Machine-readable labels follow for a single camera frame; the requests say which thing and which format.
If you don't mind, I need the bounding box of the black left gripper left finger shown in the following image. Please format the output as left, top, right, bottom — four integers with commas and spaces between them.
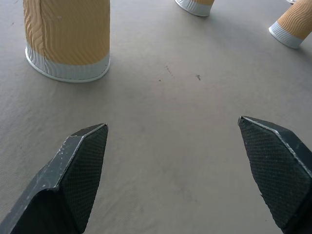
0, 123, 109, 234

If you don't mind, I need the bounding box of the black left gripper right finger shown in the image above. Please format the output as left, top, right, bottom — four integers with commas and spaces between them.
237, 116, 312, 234

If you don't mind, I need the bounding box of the tan ribbed paper cup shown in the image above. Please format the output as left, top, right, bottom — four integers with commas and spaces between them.
175, 0, 215, 17
23, 0, 111, 83
268, 0, 312, 49

